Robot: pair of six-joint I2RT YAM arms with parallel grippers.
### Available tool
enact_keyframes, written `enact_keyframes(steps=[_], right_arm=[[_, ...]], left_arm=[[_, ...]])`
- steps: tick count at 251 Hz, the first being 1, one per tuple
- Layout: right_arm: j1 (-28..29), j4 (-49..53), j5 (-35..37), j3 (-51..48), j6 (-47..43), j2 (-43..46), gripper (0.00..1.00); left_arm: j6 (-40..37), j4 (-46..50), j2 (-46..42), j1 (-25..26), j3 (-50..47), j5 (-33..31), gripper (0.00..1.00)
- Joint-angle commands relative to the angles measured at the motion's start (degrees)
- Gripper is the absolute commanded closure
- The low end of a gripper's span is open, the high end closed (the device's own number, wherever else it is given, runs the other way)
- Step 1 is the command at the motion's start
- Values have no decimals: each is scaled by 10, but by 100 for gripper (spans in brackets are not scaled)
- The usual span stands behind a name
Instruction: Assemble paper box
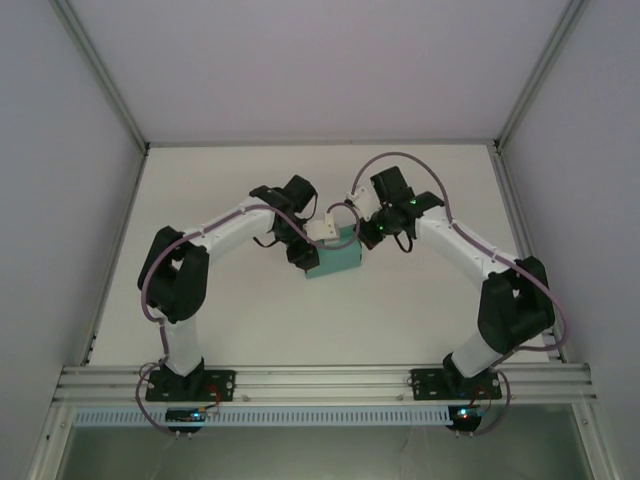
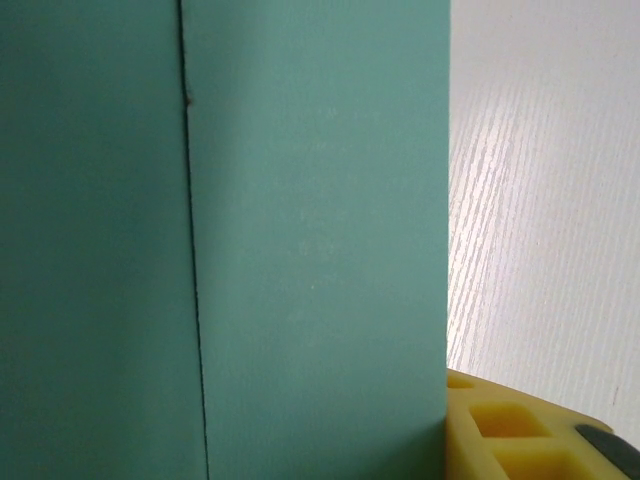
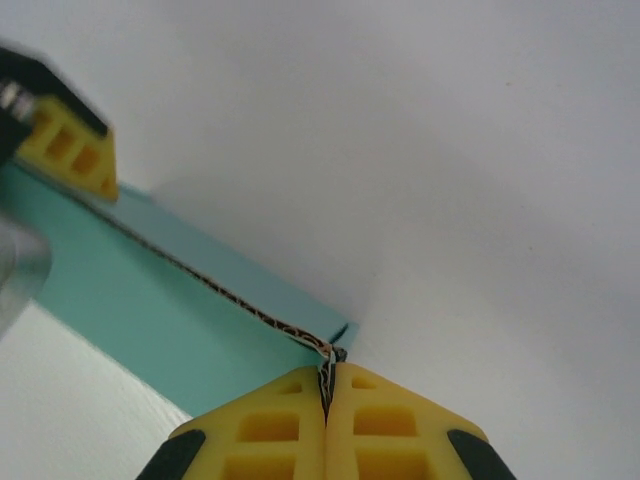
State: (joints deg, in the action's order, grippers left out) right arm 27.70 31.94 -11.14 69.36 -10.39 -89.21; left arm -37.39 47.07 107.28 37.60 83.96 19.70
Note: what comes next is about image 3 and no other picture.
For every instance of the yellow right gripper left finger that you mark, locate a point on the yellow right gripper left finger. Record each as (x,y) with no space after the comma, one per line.
(260,430)

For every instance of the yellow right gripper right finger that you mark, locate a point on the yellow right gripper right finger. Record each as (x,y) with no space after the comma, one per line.
(395,430)

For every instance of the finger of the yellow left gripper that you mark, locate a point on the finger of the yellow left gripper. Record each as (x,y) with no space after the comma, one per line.
(75,150)

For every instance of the teal green cloth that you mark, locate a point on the teal green cloth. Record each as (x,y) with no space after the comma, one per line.
(150,300)

